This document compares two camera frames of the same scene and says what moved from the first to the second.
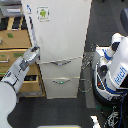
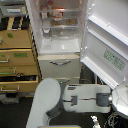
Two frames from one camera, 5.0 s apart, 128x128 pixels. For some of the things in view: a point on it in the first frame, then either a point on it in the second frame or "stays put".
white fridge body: [59, 29] stays put
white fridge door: [59, 27] to [104, 45]
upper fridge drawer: [60, 69] stays put
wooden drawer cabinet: [15, 39] stays put
